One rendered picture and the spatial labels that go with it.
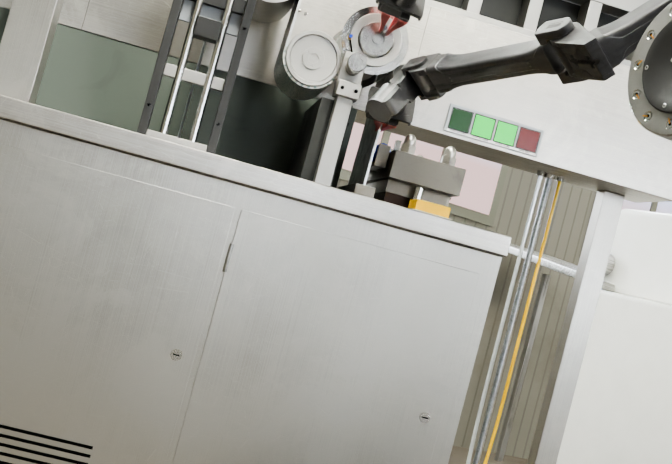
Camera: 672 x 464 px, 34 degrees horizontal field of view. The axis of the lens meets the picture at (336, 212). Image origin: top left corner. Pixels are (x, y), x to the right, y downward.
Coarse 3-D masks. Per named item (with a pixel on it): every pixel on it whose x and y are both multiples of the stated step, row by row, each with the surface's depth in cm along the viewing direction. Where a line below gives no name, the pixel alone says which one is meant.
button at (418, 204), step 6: (414, 204) 214; (420, 204) 213; (426, 204) 213; (432, 204) 214; (438, 204) 214; (426, 210) 213; (432, 210) 214; (438, 210) 214; (444, 210) 214; (450, 210) 214; (444, 216) 214
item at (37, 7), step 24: (24, 0) 235; (48, 0) 236; (24, 24) 235; (48, 24) 236; (0, 48) 235; (24, 48) 235; (48, 48) 242; (0, 72) 235; (24, 72) 235; (24, 96) 235
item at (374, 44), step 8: (368, 24) 237; (376, 24) 238; (360, 32) 238; (368, 32) 237; (376, 32) 238; (360, 40) 237; (368, 40) 237; (376, 40) 238; (384, 40) 238; (392, 40) 238; (360, 48) 239; (368, 48) 237; (376, 48) 238; (384, 48) 238; (376, 56) 238
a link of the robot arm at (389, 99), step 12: (420, 60) 220; (408, 72) 223; (384, 84) 224; (408, 84) 222; (372, 96) 223; (384, 96) 221; (396, 96) 220; (408, 96) 222; (420, 96) 225; (372, 108) 223; (384, 108) 221; (396, 108) 220; (384, 120) 223
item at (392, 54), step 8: (368, 16) 239; (376, 16) 239; (360, 24) 238; (352, 32) 238; (392, 32) 239; (400, 32) 240; (352, 40) 238; (400, 40) 239; (352, 48) 238; (392, 48) 239; (400, 48) 240; (368, 56) 238; (384, 56) 239; (392, 56) 239; (368, 64) 238; (376, 64) 239; (384, 64) 239
